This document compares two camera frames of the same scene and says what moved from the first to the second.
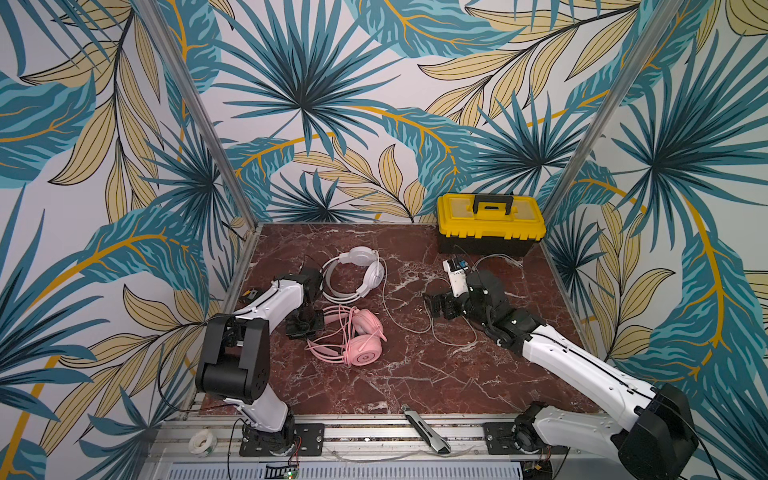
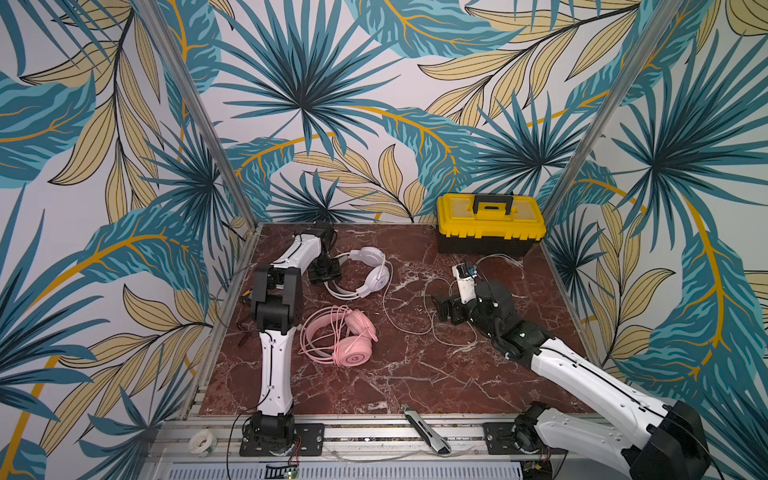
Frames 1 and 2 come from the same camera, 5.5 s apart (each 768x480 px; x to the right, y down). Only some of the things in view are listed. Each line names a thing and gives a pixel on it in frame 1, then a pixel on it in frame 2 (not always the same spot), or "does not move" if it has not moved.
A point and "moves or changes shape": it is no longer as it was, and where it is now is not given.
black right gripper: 450,303 does not move
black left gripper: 304,321 -> 324,267
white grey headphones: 362,256 does not move
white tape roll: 203,442 does not move
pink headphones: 353,335 moves or changes shape
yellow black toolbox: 491,225 does not move
